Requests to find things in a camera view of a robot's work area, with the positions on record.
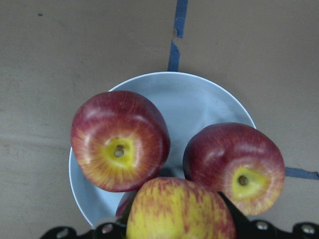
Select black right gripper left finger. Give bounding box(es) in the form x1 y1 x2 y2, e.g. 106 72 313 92
40 205 132 239

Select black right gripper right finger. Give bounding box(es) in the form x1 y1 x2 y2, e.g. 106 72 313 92
218 192 319 239

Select yellow-red apple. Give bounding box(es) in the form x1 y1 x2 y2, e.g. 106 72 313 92
126 177 237 239

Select red apple on plate front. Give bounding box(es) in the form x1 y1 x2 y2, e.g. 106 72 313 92
115 190 137 217

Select red apple on plate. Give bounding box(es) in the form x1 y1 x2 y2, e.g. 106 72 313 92
115 190 137 217
182 122 285 216
70 91 170 192

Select red apple on plate right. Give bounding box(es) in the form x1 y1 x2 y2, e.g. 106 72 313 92
182 122 285 216

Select red apple on plate left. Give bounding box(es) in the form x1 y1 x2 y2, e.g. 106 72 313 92
70 91 170 192

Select light blue plate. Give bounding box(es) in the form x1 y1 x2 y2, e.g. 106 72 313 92
69 72 255 227

